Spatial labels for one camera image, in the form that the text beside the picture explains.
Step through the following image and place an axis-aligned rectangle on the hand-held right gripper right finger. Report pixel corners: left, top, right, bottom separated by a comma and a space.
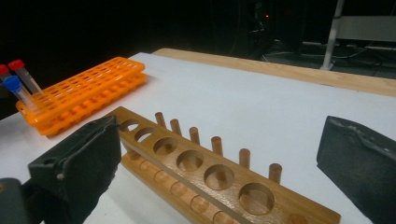
316, 115, 396, 224

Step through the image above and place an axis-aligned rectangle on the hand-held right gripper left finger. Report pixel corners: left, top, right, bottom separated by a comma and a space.
27, 115, 122, 224

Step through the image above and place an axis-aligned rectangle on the orange plastic tube rack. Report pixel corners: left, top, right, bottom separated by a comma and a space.
16, 56, 148, 137

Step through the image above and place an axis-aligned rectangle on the blue capped test tube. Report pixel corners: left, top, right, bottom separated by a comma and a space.
2, 75, 40, 115

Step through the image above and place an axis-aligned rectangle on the red capped test tube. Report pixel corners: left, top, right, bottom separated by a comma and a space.
0, 63, 12, 83
7, 59, 45, 96

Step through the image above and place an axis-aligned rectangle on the wooden test tube rack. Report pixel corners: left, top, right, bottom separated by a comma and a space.
106, 105, 342, 224

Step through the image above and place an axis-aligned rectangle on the white metal stand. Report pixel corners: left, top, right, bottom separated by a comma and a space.
320, 0, 396, 71

